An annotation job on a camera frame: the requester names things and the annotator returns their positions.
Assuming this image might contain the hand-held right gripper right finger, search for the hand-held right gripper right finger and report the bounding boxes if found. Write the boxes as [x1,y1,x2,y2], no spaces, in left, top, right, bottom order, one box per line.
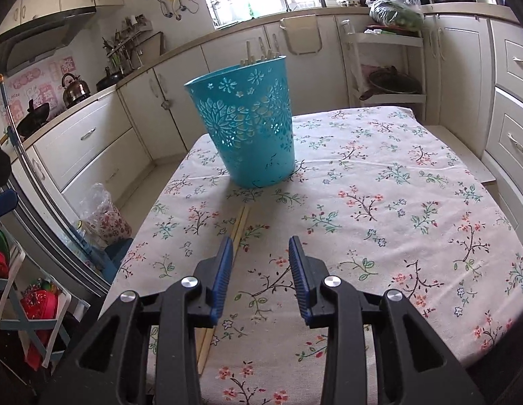
[288,236,486,405]

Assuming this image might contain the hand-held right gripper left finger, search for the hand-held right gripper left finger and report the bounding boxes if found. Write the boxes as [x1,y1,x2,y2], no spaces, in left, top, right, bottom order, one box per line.
[37,236,234,405]

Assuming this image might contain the bundle of wooden chopsticks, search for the bundle of wooden chopsticks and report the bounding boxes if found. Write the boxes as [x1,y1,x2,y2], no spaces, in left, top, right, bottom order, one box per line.
[196,206,250,375]

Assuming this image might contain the blue perforated plastic basket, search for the blue perforated plastic basket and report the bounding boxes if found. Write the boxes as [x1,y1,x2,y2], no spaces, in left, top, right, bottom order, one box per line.
[184,55,296,189]

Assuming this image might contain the steel refrigerator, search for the steel refrigerator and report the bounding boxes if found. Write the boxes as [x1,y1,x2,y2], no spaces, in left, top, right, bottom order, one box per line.
[0,135,114,300]

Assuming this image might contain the black wok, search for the black wok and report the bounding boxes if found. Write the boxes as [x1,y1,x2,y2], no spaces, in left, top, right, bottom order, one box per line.
[17,99,51,138]

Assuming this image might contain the floral tablecloth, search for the floral tablecloth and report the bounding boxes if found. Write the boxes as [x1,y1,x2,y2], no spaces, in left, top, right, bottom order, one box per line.
[99,105,523,405]

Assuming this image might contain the cream drawer cabinets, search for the cream drawer cabinets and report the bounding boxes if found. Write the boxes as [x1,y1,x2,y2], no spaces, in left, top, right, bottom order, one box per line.
[10,42,215,220]

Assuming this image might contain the plastic bag with floral jar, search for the plastic bag with floral jar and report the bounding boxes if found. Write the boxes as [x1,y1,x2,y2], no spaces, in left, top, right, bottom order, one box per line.
[78,183,133,249]

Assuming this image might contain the red bag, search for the red bag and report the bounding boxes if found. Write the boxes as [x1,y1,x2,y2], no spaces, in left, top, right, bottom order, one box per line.
[19,280,59,370]

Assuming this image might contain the steel kettle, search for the steel kettle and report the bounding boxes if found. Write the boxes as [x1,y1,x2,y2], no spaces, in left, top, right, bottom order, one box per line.
[61,73,92,108]

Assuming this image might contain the blue stool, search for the blue stool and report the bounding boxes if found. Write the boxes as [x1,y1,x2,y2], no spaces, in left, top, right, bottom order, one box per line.
[82,236,133,283]

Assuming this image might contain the white storage rack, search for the white storage rack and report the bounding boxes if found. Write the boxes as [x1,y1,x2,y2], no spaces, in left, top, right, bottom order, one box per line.
[0,225,91,372]

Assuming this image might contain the black cooking pot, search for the black cooking pot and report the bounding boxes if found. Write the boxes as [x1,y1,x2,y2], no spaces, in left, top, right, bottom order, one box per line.
[96,66,125,92]

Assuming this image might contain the range hood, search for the range hood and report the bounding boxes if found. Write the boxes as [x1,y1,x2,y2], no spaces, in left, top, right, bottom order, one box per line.
[0,6,97,77]

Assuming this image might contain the black frying pan with lid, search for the black frying pan with lid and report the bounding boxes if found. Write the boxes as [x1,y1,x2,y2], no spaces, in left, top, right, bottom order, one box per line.
[359,66,422,101]

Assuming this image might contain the cream sink cabinets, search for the cream sink cabinets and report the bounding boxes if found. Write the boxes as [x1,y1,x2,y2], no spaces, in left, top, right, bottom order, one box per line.
[200,12,359,114]

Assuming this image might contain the white shelf rack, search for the white shelf rack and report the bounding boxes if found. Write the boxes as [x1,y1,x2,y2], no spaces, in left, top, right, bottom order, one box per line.
[339,19,426,110]

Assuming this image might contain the cream tall cabinets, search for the cream tall cabinets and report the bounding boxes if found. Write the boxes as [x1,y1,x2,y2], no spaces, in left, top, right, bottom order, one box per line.
[422,6,523,241]

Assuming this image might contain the bag of green vegetables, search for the bag of green vegetables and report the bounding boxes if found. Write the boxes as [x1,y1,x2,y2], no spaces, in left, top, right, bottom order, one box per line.
[369,0,426,30]

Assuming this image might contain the pink patterned wall sticker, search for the pink patterned wall sticker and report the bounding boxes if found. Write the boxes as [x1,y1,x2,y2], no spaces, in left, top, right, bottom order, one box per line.
[0,53,76,136]

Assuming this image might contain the wall utensil rack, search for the wall utensil rack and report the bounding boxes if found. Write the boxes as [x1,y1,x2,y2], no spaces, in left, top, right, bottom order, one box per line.
[102,15,154,72]

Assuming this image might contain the white hanging bin frame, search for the white hanging bin frame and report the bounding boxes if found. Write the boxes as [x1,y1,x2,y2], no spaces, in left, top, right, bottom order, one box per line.
[279,13,323,55]

